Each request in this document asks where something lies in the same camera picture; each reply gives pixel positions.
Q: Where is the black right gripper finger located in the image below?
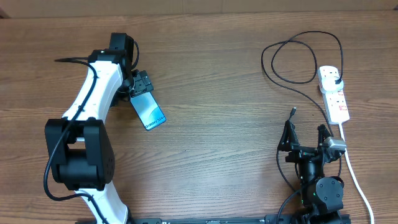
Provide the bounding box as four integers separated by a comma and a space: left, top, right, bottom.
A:
277, 119, 300, 152
317, 124, 331, 147

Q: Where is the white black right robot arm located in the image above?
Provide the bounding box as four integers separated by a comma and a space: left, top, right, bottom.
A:
277, 119, 346, 223

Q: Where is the white USB charger adapter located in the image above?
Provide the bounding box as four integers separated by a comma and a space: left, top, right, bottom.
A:
319, 77, 344, 94

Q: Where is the Samsung Galaxy smartphone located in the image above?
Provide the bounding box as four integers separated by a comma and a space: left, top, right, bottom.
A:
130, 92, 167, 131

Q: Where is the black USB charging cable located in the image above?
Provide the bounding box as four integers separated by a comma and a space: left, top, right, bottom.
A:
260, 30, 345, 134

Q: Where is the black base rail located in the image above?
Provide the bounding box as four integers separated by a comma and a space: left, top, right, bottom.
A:
74, 213, 352, 224

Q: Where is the white power strip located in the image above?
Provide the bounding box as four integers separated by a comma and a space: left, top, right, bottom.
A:
317, 65, 349, 124

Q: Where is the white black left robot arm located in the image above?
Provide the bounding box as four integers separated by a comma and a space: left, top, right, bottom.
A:
43, 33, 153, 223

